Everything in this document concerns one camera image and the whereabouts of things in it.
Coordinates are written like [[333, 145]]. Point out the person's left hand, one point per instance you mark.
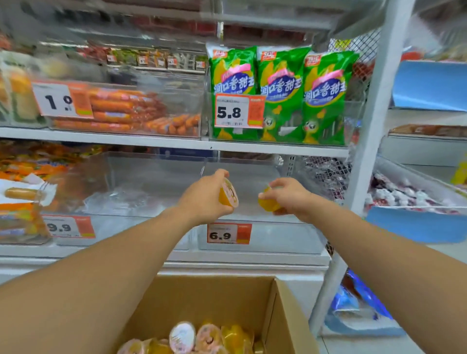
[[200, 204]]

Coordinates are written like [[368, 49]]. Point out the person's right hand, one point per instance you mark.
[[295, 198]]

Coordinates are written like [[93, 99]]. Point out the yellow jelly cup pink lid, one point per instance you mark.
[[268, 205], [229, 195]]

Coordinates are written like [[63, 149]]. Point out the brown cardboard box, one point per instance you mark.
[[204, 299]]

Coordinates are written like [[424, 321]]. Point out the pile of yellow jelly cups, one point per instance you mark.
[[208, 339]]

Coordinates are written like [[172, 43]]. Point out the person's right forearm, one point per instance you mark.
[[394, 266]]

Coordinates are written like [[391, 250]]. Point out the person's left forearm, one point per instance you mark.
[[91, 288]]

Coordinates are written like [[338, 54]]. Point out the orange white price tag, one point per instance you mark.
[[62, 228], [230, 111], [222, 235], [54, 100]]

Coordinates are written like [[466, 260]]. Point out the crumpled clear plastic bag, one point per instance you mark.
[[120, 200]]

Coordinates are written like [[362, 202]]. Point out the pile of white red candies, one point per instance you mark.
[[397, 195]]

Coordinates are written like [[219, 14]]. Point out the green sausage packet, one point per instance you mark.
[[233, 76], [282, 84], [326, 95]]

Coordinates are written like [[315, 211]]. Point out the blue snack bags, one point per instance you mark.
[[365, 295]]

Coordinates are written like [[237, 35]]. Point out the row of small snack packets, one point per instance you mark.
[[146, 58]]

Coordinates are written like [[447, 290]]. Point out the light blue plastic tray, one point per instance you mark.
[[430, 85]]

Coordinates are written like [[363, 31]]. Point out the white sausage packet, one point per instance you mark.
[[22, 193]]

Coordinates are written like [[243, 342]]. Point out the pile of orange snack packets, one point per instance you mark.
[[22, 219]]

